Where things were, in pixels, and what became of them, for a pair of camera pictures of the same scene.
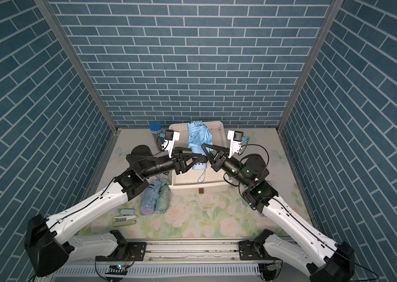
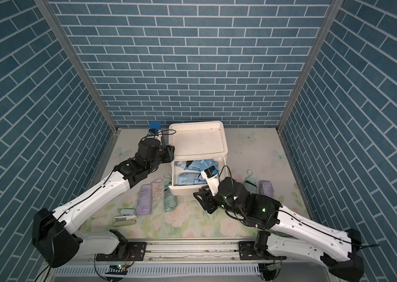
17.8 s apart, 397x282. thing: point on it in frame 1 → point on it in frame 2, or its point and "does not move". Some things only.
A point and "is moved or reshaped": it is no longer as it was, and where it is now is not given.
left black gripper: [178, 164] → [169, 155]
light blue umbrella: [148, 198] → [191, 178]
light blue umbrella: [199, 133] is moved or reshaped
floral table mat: [211, 212] does not move
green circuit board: [116, 269] does not move
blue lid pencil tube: [155, 127] does not move
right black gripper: [215, 161] → [208, 201]
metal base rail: [187, 250] does not move
